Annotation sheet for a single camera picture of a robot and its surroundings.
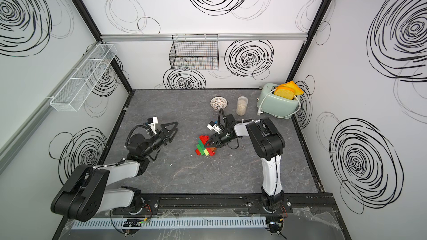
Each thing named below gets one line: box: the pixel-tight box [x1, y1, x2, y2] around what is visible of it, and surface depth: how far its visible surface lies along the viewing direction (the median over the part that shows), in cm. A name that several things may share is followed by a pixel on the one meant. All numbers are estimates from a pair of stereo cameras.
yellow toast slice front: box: [273, 86, 296, 100], surface depth 93 cm
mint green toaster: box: [256, 82, 300, 119], surface depth 98 cm
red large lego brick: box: [199, 135, 210, 145], surface depth 90 cm
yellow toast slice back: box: [277, 80, 305, 96], surface depth 94 cm
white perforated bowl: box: [209, 95, 228, 110], surface depth 111 cm
